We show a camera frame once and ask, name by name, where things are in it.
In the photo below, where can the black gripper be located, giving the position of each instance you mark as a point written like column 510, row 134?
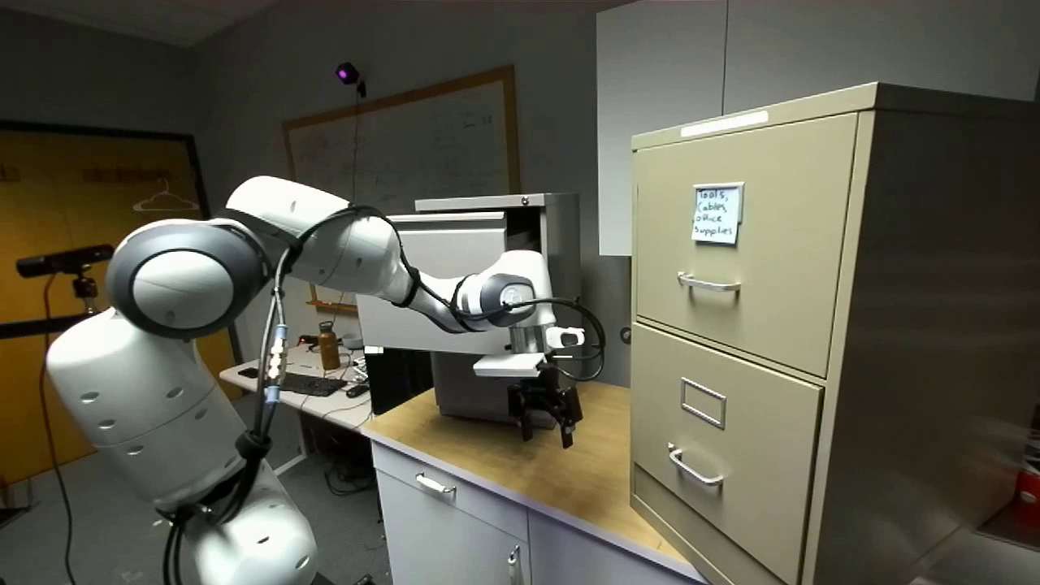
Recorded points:
column 551, row 394

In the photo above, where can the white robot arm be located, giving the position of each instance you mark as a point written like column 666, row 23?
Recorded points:
column 135, row 381

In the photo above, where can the lower filing cabinet drawer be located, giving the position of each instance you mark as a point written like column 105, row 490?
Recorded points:
column 721, row 455

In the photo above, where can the filing cabinet drawer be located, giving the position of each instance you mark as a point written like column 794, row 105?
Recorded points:
column 721, row 455
column 737, row 235

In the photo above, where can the upper filing cabinet drawer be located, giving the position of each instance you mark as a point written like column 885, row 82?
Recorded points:
column 737, row 235

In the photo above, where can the grey cabinet with wooden top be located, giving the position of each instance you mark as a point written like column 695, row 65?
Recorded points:
column 580, row 521

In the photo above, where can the grey box printer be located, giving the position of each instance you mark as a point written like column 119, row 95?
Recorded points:
column 462, row 245

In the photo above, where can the brown bottle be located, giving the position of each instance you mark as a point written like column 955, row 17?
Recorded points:
column 329, row 345

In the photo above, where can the black keyboard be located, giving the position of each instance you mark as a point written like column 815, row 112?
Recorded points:
column 308, row 385

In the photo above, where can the white paper label note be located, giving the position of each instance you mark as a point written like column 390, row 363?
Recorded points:
column 715, row 216

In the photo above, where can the beige metal filing cabinet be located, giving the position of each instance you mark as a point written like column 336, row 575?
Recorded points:
column 934, row 353

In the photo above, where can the wall whiteboard with wooden frame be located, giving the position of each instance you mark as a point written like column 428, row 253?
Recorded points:
column 448, row 139

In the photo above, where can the purple-lit wall camera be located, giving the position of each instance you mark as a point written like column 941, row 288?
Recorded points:
column 349, row 76

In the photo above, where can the black camera on tripod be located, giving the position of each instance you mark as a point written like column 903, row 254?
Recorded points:
column 74, row 267

